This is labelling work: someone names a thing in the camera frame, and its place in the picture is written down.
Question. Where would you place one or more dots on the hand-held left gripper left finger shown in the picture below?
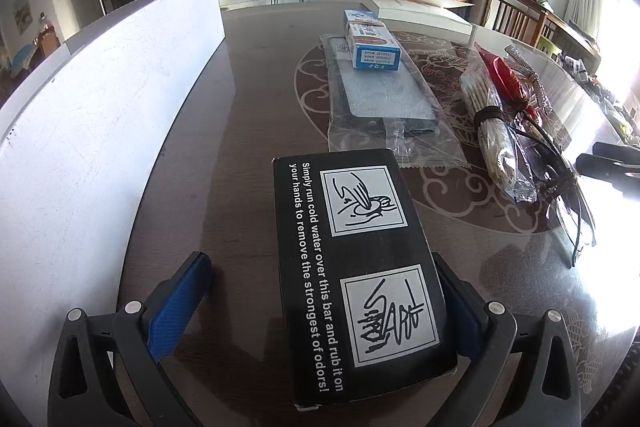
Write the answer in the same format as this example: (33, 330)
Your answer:
(175, 307)

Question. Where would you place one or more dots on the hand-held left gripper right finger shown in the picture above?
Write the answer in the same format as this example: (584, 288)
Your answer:
(472, 332)

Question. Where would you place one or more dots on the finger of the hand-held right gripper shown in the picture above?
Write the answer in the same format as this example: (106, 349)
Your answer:
(605, 169)
(617, 151)

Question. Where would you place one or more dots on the red snack packet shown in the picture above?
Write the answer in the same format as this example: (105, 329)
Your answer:
(505, 79)

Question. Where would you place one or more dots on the black box with white pictograms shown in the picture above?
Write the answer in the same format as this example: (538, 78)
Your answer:
(310, 282)

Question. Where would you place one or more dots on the blue and white cream box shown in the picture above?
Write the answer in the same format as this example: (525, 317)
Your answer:
(372, 42)

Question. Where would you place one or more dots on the black-framed glasses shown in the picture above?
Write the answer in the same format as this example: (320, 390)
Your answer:
(554, 166)

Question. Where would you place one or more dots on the cluttered wooden sideboard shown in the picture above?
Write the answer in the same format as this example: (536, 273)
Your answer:
(580, 47)

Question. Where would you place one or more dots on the bundle of beige sticks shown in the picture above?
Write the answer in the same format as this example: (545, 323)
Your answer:
(492, 137)

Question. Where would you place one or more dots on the silver rhinestone hair clip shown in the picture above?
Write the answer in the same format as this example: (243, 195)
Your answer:
(527, 72)

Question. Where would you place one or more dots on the wooden chair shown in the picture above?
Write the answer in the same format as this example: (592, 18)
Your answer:
(515, 12)

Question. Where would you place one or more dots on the large white board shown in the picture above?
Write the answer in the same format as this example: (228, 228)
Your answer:
(100, 132)

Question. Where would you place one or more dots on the white flat box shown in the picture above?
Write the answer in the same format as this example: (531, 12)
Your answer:
(425, 21)

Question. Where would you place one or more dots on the phone case in clear bag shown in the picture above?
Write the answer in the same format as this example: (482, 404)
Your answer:
(380, 102)

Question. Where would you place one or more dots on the framed wall picture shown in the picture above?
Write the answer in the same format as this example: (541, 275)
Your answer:
(21, 9)

